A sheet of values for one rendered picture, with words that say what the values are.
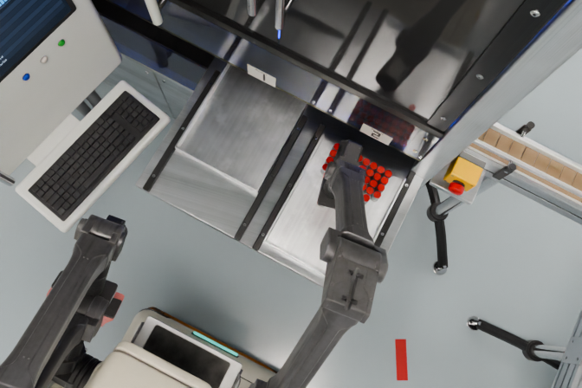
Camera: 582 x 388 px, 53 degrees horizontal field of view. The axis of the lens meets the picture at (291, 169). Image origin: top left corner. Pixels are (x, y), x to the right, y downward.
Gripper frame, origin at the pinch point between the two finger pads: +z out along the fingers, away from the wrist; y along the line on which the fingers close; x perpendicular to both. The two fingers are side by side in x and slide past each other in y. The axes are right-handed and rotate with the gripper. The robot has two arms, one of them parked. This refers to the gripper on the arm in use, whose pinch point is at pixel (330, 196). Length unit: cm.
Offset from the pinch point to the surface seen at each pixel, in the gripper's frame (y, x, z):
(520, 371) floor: -30, -98, 91
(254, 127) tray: 15.0, 25.1, 4.6
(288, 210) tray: -5.9, 9.8, 4.3
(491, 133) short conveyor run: 28.4, -40.0, -0.9
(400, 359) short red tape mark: -38, -49, 92
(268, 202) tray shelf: -4.9, 15.7, 4.6
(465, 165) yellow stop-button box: 13.8, -31.3, -11.0
